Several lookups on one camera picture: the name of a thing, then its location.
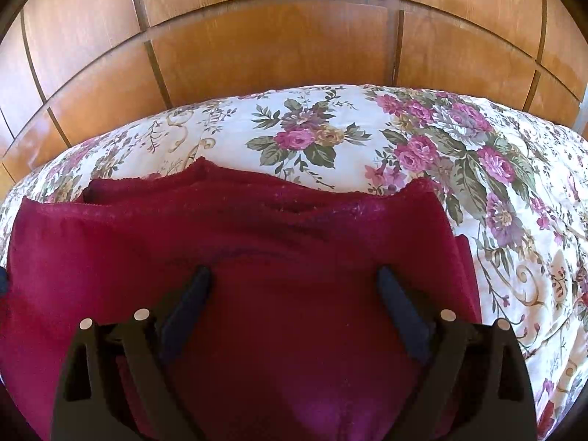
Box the magenta red shirt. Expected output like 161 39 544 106
1 160 481 440

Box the floral bed cover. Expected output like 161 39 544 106
1 85 587 439

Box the wooden panelled wardrobe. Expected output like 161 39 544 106
1 0 587 191

